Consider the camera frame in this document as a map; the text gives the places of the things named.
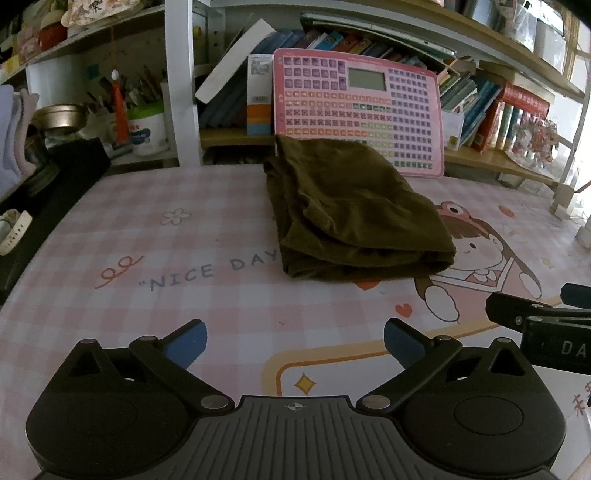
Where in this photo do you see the white shelf board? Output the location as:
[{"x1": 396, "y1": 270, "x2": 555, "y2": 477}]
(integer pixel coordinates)
[{"x1": 0, "y1": 4, "x2": 167, "y2": 84}]

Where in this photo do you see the bunch of pens and brushes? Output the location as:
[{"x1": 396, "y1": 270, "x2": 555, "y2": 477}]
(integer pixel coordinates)
[{"x1": 85, "y1": 65, "x2": 164, "y2": 112}]

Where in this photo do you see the red tassel ornament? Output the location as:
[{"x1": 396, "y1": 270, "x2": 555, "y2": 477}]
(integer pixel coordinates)
[{"x1": 111, "y1": 69, "x2": 131, "y2": 144}]

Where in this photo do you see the pink floral plush ornament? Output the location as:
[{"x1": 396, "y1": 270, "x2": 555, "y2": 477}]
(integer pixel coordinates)
[{"x1": 62, "y1": 0, "x2": 148, "y2": 26}]

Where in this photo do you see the row of blue books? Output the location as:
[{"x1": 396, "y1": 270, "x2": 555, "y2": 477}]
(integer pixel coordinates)
[{"x1": 198, "y1": 28, "x2": 455, "y2": 130}]

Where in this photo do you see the white wristwatch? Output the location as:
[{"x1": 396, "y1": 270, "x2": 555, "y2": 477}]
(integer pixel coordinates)
[{"x1": 0, "y1": 209, "x2": 33, "y2": 256}]

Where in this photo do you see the white tub with green lid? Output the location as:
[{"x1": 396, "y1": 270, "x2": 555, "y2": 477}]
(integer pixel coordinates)
[{"x1": 128, "y1": 102, "x2": 171, "y2": 157}]

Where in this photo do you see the white shelf post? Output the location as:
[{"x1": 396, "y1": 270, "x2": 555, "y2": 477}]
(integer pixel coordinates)
[{"x1": 165, "y1": 0, "x2": 202, "y2": 168}]

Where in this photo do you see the pink keyboard learning pad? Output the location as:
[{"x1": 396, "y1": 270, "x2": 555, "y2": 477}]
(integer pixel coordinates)
[{"x1": 272, "y1": 47, "x2": 446, "y2": 177}]

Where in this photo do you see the white plastic container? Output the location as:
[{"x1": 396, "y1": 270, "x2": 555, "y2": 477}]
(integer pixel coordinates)
[{"x1": 25, "y1": 58, "x2": 88, "y2": 109}]

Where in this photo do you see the orange and white box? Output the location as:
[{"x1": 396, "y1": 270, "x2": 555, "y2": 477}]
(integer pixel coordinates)
[{"x1": 247, "y1": 54, "x2": 275, "y2": 136}]

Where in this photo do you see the wooden shelf board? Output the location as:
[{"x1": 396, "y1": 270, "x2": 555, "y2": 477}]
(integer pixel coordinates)
[
  {"x1": 194, "y1": 0, "x2": 587, "y2": 100},
  {"x1": 199, "y1": 127, "x2": 559, "y2": 185}
]

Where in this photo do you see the lavender folded garment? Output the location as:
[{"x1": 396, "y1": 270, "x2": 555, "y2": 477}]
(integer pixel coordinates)
[{"x1": 0, "y1": 88, "x2": 24, "y2": 199}]

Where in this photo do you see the olive brown garment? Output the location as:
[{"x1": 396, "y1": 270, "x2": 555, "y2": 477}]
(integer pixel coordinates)
[{"x1": 263, "y1": 135, "x2": 457, "y2": 283}]

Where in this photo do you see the gold round tin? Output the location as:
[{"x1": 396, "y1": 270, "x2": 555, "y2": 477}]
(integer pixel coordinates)
[{"x1": 34, "y1": 104, "x2": 88, "y2": 132}]

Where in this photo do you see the stack of slanted books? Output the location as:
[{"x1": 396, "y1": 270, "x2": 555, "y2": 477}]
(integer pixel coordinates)
[{"x1": 436, "y1": 69, "x2": 504, "y2": 148}]

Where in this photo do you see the small white box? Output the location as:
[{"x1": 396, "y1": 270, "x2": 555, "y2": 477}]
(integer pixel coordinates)
[{"x1": 441, "y1": 111, "x2": 465, "y2": 151}]

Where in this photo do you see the thick white book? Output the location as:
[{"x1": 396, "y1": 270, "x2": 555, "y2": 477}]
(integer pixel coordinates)
[{"x1": 195, "y1": 18, "x2": 276, "y2": 104}]

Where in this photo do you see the red jar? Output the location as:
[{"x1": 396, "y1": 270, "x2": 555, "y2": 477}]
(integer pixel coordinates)
[{"x1": 39, "y1": 23, "x2": 68, "y2": 51}]

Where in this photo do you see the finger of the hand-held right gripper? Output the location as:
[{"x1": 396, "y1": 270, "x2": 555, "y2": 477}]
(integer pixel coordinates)
[
  {"x1": 560, "y1": 283, "x2": 591, "y2": 308},
  {"x1": 486, "y1": 292, "x2": 591, "y2": 335}
]

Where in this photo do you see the pink checked cartoon desk mat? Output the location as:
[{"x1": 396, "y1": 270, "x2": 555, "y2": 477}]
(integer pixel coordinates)
[{"x1": 0, "y1": 164, "x2": 591, "y2": 480}]

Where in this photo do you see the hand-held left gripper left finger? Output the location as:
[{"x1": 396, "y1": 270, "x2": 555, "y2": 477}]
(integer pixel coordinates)
[{"x1": 55, "y1": 318, "x2": 234, "y2": 418}]

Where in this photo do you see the row of red books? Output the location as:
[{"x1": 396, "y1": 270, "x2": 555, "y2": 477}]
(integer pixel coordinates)
[{"x1": 471, "y1": 83, "x2": 552, "y2": 153}]

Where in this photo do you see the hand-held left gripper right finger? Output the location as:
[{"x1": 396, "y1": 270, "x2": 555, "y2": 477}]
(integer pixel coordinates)
[{"x1": 353, "y1": 318, "x2": 536, "y2": 418}]

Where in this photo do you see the pale pink folded garment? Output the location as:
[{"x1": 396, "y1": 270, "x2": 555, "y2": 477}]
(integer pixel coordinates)
[{"x1": 14, "y1": 90, "x2": 40, "y2": 176}]

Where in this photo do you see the white storage box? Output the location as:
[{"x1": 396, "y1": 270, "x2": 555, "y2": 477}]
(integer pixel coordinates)
[{"x1": 536, "y1": 18, "x2": 568, "y2": 70}]

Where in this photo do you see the colourful figurine ornament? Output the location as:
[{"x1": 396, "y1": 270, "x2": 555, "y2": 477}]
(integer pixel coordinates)
[{"x1": 505, "y1": 117, "x2": 561, "y2": 171}]

